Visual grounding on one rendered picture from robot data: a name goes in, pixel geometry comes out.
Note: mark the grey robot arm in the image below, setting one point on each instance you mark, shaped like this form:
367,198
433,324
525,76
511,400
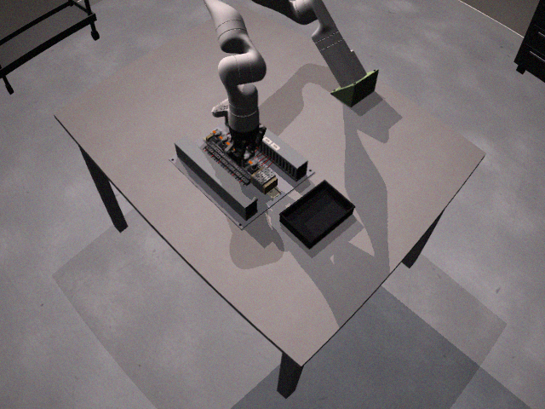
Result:
238,71

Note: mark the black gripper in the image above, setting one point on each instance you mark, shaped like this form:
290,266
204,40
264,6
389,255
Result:
240,140

